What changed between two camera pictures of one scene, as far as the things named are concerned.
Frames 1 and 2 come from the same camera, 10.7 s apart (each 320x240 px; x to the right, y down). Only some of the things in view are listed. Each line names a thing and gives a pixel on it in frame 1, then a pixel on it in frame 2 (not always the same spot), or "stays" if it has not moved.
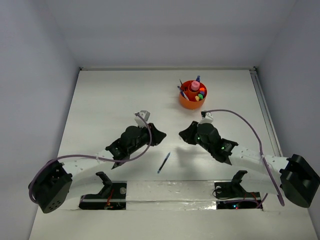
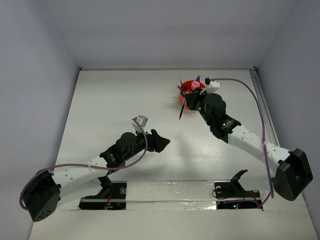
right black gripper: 187,134 -> 192,98
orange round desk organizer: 192,94 stays
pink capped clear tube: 195,85 stays
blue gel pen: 163,164 -> 181,109
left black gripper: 152,133 -> 152,141
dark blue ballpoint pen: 181,90 stays
